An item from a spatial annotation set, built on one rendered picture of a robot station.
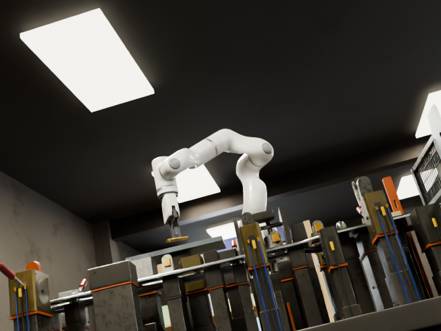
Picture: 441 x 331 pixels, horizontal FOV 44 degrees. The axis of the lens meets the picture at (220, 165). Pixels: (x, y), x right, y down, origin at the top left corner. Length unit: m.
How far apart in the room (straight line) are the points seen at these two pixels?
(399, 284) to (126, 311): 0.72
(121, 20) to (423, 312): 3.60
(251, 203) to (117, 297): 0.92
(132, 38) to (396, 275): 3.32
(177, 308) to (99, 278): 0.26
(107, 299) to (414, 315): 0.91
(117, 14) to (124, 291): 2.89
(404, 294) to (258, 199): 0.98
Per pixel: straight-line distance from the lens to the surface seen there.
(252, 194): 2.32
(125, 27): 4.30
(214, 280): 1.67
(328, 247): 1.53
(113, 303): 1.57
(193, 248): 2.06
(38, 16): 4.14
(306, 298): 1.66
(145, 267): 1.90
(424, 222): 1.56
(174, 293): 1.68
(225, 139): 2.36
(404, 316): 0.92
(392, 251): 1.52
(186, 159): 2.15
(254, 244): 1.51
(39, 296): 1.63
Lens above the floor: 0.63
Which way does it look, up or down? 22 degrees up
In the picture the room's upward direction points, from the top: 13 degrees counter-clockwise
